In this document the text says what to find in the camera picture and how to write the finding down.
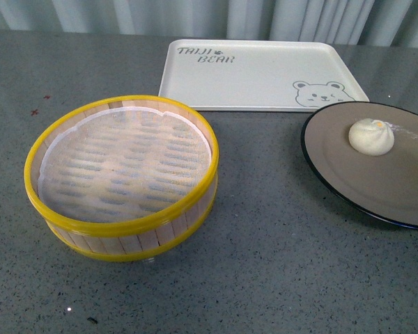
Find yellow rimmed bamboo steamer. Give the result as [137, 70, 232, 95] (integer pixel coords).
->
[24, 95, 219, 262]

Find white steamer liner cloth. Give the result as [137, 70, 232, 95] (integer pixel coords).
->
[38, 106, 211, 223]

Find white steamed bun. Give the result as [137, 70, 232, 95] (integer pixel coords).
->
[348, 118, 394, 157]

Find grey pleated curtain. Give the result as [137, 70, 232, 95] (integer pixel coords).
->
[0, 0, 418, 47]

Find brown plate with black rim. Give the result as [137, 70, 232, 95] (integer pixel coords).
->
[301, 102, 418, 229]

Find cream bear print tray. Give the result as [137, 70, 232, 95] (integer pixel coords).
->
[159, 39, 368, 112]

